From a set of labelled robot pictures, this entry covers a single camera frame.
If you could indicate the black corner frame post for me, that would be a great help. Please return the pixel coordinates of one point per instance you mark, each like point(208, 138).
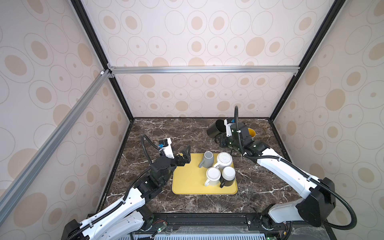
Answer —
point(96, 44)
point(319, 36)

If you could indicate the yellow plastic tray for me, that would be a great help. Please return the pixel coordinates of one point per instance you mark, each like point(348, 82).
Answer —
point(190, 179)

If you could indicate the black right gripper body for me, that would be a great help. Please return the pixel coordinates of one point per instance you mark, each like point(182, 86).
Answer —
point(228, 141)

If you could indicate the blue butterfly mug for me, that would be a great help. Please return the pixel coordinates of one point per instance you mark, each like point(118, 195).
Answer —
point(252, 133)

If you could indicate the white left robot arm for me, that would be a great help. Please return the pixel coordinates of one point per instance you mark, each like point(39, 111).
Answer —
point(129, 214)

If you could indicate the black corner frame post left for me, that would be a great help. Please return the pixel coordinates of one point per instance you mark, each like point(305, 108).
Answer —
point(96, 44)

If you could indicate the black mug white bottom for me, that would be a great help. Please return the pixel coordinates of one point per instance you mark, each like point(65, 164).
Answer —
point(228, 177)

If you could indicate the black corner frame post right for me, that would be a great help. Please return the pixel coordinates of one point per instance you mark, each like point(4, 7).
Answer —
point(319, 36)

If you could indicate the aluminium rail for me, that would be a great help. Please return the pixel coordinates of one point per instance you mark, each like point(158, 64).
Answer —
point(205, 69)
point(20, 185)

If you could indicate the white ribbed-bottom mug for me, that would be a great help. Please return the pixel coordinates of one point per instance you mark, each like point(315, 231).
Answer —
point(223, 160)

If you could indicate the aluminium rail back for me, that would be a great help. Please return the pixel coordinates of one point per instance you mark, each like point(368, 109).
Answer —
point(205, 69)

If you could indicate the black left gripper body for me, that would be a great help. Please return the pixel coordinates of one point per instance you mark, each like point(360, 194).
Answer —
point(171, 167)

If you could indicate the small grey mug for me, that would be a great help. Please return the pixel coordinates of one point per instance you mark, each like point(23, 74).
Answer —
point(207, 160)

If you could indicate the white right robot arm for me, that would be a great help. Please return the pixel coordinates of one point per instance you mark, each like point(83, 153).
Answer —
point(315, 203)

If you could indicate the aluminium rail left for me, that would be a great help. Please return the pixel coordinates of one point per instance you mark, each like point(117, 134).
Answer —
point(20, 185)

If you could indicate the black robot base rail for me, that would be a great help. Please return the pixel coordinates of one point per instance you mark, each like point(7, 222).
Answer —
point(209, 226)

